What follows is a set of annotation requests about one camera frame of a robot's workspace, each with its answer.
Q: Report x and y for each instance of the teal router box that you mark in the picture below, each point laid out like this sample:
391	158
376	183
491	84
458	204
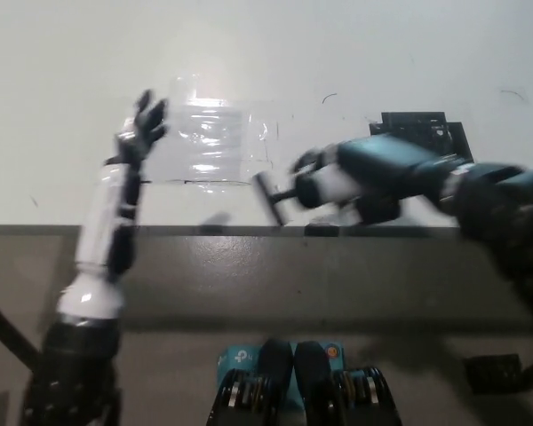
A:
235	355

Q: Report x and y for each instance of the robot left body block black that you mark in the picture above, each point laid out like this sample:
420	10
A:
266	377

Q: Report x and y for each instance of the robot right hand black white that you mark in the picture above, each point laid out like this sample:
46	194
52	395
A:
391	168

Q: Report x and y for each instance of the black table foot bracket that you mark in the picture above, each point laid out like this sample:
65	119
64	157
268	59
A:
490	373

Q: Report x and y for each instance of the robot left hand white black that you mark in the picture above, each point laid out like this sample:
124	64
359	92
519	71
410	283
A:
111	208

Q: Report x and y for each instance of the clear plastic film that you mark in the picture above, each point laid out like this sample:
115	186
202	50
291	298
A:
213	133

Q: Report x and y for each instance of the black tape patch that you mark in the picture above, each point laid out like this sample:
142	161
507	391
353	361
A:
413	126

